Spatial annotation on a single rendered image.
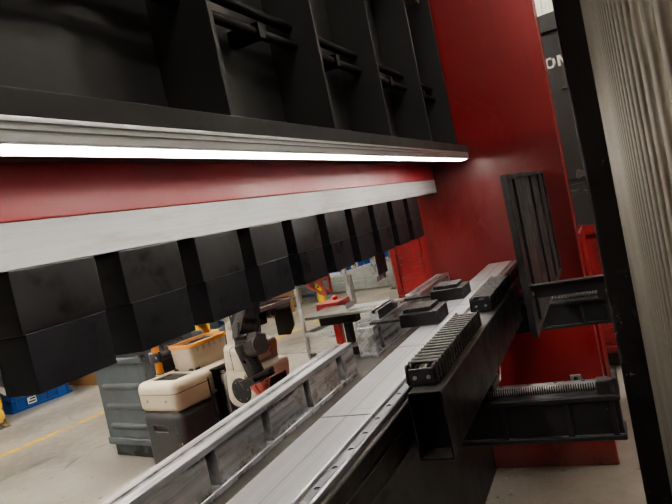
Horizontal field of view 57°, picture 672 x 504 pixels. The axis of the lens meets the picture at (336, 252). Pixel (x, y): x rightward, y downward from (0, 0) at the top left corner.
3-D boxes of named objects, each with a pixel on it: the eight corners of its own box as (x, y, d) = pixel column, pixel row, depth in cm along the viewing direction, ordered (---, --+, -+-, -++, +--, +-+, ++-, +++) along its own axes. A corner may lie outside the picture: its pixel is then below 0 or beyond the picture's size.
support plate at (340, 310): (325, 309, 235) (325, 307, 235) (390, 300, 224) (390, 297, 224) (304, 321, 218) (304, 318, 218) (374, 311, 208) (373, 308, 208)
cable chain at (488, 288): (493, 287, 198) (490, 275, 198) (511, 285, 196) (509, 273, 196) (471, 313, 164) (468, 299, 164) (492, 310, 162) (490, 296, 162)
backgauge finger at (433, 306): (365, 325, 188) (362, 309, 188) (449, 314, 178) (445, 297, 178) (351, 335, 178) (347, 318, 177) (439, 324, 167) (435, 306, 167)
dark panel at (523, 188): (557, 271, 269) (537, 170, 266) (562, 270, 268) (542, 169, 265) (530, 338, 165) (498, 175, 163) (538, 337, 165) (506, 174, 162)
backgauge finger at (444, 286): (398, 302, 220) (396, 288, 219) (471, 291, 209) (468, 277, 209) (388, 309, 209) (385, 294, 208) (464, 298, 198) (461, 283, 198)
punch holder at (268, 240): (265, 293, 152) (251, 227, 151) (296, 288, 149) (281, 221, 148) (232, 306, 139) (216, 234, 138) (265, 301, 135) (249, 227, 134)
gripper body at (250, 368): (267, 376, 192) (257, 354, 193) (241, 387, 196) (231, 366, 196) (275, 370, 198) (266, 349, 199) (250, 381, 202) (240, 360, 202)
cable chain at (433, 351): (458, 328, 150) (455, 312, 150) (482, 325, 148) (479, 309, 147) (407, 387, 110) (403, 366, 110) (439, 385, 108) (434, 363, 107)
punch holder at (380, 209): (373, 251, 225) (364, 206, 224) (395, 247, 222) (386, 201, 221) (359, 256, 212) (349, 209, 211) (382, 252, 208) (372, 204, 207)
